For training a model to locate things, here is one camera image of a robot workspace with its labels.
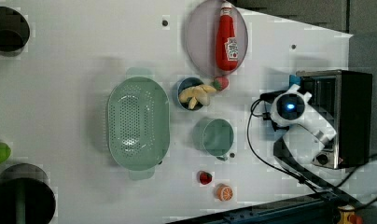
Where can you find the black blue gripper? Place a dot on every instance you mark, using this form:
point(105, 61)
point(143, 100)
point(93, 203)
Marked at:
point(269, 97)

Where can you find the silver black toaster oven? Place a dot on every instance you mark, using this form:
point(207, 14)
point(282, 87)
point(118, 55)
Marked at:
point(344, 98)

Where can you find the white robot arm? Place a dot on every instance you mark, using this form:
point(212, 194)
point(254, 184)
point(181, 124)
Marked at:
point(308, 133)

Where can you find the red ketchup bottle toy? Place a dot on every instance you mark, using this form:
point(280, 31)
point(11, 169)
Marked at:
point(226, 50)

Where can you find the peeled toy banana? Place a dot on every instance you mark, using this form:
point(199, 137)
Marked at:
point(196, 95)

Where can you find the green mug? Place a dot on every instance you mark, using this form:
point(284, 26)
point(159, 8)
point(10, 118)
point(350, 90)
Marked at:
point(213, 136)

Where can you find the blue bowl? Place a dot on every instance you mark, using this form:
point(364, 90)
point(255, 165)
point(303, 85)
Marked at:
point(181, 85)

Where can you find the grey round plate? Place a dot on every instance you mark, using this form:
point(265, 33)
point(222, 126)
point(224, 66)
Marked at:
point(200, 37)

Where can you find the red toy strawberry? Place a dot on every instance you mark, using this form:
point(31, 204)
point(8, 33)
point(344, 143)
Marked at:
point(205, 178)

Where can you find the toy orange half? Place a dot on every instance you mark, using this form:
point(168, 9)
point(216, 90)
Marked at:
point(224, 193)

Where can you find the yellow red emergency button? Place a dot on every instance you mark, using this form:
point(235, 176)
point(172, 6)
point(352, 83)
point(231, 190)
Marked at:
point(348, 215)

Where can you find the green plastic colander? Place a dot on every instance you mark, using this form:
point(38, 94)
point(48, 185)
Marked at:
point(138, 123)

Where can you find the black round base upper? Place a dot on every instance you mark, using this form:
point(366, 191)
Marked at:
point(14, 30)

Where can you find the black round base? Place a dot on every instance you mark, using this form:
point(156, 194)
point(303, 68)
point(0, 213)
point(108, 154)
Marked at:
point(25, 195)
point(14, 30)

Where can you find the black round base lower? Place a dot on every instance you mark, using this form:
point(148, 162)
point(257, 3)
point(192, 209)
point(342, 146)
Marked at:
point(25, 195)

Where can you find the blue metal table frame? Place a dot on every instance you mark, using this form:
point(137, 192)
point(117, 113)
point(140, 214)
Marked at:
point(317, 208)

